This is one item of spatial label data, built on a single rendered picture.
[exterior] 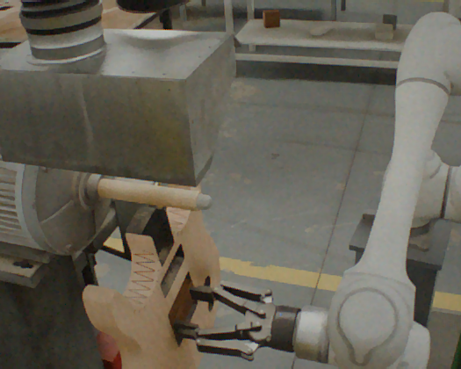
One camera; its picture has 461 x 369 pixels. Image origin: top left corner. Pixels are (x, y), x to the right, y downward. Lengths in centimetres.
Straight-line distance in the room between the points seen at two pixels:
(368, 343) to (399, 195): 26
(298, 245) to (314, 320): 189
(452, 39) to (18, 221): 83
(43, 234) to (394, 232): 55
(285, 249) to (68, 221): 190
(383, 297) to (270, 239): 214
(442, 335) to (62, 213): 181
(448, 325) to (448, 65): 157
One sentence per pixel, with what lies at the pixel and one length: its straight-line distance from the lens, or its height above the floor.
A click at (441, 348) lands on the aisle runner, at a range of 239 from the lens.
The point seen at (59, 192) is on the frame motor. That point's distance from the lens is 94.
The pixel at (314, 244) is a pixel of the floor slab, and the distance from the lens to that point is 280.
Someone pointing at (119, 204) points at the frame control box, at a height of 107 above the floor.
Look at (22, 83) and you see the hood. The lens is 75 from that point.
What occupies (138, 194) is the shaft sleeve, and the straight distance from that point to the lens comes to 93.
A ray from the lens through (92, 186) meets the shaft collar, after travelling 97.
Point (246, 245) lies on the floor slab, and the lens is 280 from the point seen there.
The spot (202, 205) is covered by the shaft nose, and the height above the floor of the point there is 125.
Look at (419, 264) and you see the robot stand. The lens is 167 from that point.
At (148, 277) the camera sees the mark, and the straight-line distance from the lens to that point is 88.
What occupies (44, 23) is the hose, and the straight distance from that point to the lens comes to 72.
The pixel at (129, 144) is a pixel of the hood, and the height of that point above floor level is 144.
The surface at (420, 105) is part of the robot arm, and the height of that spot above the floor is 133.
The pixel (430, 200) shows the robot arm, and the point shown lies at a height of 87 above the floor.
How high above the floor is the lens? 176
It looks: 32 degrees down
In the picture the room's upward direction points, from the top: 4 degrees counter-clockwise
